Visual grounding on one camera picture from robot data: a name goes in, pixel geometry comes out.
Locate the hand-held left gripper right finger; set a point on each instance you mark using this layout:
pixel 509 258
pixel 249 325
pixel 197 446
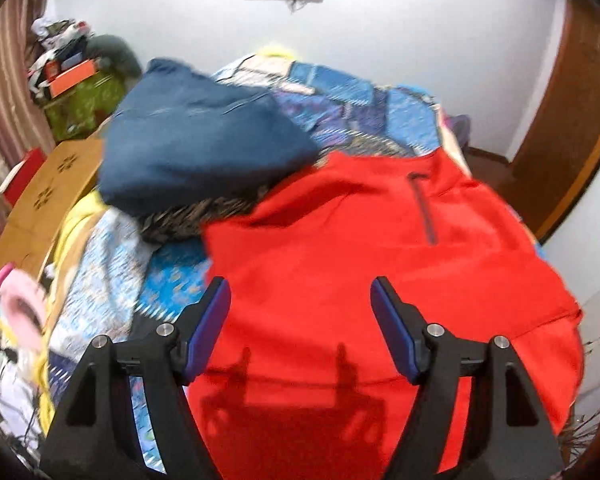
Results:
pixel 395 330

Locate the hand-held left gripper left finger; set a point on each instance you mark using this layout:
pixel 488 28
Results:
pixel 210 330

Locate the red zip-neck sweater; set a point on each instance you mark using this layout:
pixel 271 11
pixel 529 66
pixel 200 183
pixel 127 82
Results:
pixel 330 240

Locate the dark patterned knit cloth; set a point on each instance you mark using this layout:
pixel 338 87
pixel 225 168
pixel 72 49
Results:
pixel 190 222

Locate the yellow cloth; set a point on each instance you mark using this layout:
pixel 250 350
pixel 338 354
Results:
pixel 75 230

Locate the dark blue garment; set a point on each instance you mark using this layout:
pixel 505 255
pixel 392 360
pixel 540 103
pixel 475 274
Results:
pixel 195 150

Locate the pink plush item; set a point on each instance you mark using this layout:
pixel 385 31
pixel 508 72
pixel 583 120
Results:
pixel 22 305

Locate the blue patterned quilt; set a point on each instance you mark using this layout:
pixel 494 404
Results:
pixel 355 105

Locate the red box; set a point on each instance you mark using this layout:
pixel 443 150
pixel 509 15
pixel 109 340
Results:
pixel 25 175

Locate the green bag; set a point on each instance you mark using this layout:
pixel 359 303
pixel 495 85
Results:
pixel 80 105

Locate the orange box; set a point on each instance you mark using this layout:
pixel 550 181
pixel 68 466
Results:
pixel 72 77

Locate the dark green cloth bundle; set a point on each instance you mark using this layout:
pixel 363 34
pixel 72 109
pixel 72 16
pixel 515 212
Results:
pixel 112 52

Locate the striped curtain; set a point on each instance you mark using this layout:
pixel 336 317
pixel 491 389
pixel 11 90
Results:
pixel 10 70

